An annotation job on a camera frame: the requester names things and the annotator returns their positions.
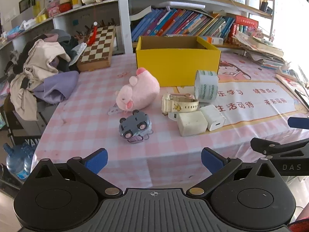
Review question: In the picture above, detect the red cloth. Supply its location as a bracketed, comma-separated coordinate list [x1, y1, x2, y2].
[288, 220, 309, 232]

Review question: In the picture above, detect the flat white board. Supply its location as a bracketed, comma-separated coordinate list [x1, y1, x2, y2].
[158, 1, 204, 10]

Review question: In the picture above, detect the white charger adapter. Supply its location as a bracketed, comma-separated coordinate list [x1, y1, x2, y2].
[200, 105, 227, 131]

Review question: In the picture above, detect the printed pink desk mat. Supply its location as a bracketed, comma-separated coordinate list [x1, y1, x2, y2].
[212, 53, 309, 131]

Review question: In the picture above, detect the clear packing tape roll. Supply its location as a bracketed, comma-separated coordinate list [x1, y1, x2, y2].
[194, 70, 219, 103]

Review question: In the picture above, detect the small pink box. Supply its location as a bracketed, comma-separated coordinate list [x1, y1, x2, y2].
[47, 3, 61, 17]

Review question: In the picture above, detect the white power strip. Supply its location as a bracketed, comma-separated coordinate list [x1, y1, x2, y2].
[276, 63, 300, 81]

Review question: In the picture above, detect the white wooden bookshelf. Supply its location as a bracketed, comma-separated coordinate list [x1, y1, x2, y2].
[0, 0, 276, 56]

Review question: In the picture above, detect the red cream doll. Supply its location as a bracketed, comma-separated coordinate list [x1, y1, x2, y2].
[59, 0, 72, 12]

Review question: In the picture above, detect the yellow cardboard box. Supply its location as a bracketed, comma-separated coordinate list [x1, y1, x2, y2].
[136, 36, 221, 87]

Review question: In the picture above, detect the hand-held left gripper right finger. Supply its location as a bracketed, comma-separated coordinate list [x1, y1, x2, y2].
[186, 147, 282, 199]

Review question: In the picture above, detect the white and pink wristwatch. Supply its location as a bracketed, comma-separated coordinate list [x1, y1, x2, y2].
[161, 92, 199, 122]

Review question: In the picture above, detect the pink pig plush toy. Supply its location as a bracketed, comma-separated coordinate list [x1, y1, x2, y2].
[107, 68, 160, 115]

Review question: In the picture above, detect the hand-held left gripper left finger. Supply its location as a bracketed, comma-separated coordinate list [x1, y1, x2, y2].
[29, 148, 124, 199]

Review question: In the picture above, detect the small orange white box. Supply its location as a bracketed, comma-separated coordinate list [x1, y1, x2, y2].
[200, 36, 224, 45]

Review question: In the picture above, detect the white soft block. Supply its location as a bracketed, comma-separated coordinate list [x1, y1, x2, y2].
[177, 111, 208, 137]

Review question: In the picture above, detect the thick red book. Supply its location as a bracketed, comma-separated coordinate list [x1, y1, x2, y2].
[235, 15, 259, 29]

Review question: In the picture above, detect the thick black white book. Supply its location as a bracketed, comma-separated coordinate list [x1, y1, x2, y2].
[129, 5, 152, 21]

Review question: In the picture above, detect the pile of clothes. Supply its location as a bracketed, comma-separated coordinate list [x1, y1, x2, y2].
[10, 29, 87, 121]

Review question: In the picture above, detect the row of colourful picture books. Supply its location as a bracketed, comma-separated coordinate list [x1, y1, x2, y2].
[132, 8, 236, 41]

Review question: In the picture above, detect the bunch of wooden brushes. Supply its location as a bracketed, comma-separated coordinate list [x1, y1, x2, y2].
[76, 17, 116, 39]

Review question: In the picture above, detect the red tassel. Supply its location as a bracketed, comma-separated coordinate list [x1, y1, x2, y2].
[87, 22, 99, 46]

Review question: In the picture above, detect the wooden chessboard box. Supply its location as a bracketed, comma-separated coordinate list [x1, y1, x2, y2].
[77, 25, 116, 72]

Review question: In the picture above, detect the stack of papers and books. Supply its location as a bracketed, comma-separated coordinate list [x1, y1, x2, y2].
[233, 30, 286, 69]

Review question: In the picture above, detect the black picture frame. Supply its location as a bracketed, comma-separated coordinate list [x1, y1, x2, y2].
[19, 0, 37, 14]

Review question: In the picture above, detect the blue water bottle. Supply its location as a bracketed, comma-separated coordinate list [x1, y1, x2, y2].
[3, 142, 37, 180]

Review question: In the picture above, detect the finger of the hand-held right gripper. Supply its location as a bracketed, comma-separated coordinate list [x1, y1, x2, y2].
[288, 117, 309, 129]
[250, 137, 309, 160]

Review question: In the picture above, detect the grey toy car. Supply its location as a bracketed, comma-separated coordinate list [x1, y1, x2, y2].
[118, 110, 153, 143]

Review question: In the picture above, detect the black printed bag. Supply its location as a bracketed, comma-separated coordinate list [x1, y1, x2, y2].
[6, 106, 47, 148]

